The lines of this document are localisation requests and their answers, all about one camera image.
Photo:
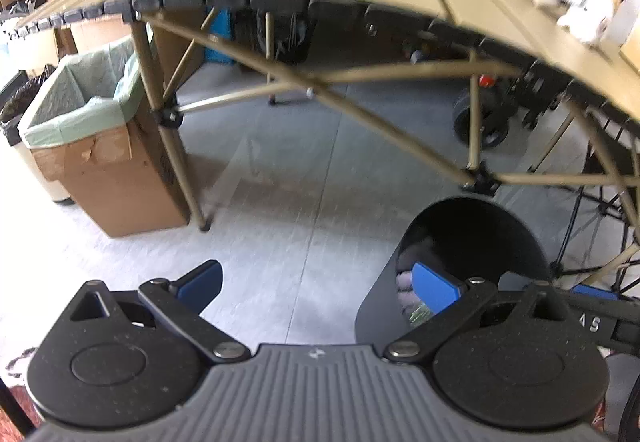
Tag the black trash bin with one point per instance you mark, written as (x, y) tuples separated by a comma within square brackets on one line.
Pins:
[(380, 317)]

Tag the beige waste bin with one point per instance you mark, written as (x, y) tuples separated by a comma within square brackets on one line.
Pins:
[(45, 177)]

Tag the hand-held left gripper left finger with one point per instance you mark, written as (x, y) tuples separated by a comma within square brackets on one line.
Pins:
[(200, 284)]

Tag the white yellow plush toy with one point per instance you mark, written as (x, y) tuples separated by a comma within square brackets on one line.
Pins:
[(585, 17)]

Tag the black bin bag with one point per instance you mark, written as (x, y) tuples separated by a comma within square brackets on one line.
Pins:
[(25, 97)]

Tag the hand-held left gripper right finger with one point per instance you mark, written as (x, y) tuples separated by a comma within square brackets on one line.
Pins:
[(435, 287)]

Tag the green plastic bag liner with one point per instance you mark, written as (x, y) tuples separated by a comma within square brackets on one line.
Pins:
[(75, 87)]

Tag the black wheeled cart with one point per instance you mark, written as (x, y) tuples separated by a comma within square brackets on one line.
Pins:
[(492, 132)]

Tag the red gas canister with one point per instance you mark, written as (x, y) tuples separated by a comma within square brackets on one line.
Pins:
[(487, 81)]

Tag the blue flat panel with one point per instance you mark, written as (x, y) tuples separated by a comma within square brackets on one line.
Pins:
[(217, 35)]

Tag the lavender fluffy headband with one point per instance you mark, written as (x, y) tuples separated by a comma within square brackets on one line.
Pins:
[(404, 284)]

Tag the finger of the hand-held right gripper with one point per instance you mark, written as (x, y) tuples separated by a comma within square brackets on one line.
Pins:
[(595, 293)]

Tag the large cardboard box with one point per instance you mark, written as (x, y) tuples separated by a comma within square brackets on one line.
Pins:
[(120, 192)]

